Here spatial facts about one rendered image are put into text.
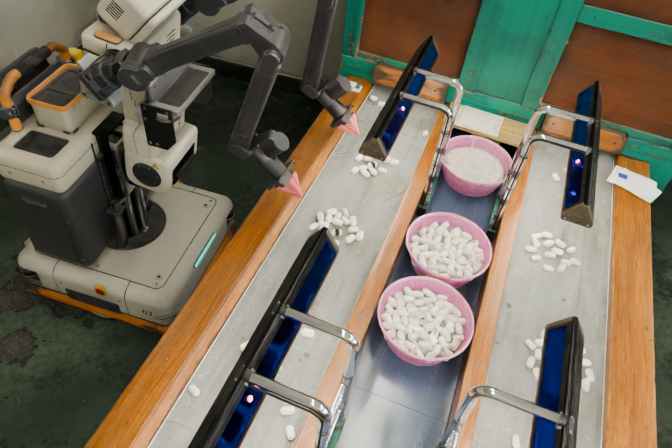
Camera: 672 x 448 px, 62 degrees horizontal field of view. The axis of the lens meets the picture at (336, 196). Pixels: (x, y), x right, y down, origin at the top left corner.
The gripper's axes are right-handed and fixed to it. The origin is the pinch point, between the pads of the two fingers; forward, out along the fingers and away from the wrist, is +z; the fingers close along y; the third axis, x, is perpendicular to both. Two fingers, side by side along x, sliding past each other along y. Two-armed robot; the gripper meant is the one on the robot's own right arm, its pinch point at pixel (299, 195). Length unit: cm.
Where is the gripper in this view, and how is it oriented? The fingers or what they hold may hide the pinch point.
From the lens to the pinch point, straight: 168.7
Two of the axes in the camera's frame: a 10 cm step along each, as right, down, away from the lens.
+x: -6.8, 3.2, 6.6
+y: 3.6, -6.4, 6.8
